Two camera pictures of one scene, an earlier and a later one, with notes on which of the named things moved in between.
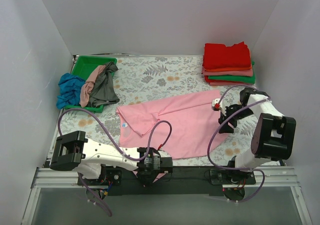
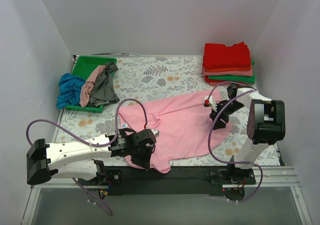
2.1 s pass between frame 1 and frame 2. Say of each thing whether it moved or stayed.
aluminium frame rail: stayed
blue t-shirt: stayed
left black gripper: moved
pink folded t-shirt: stayed
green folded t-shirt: stayed
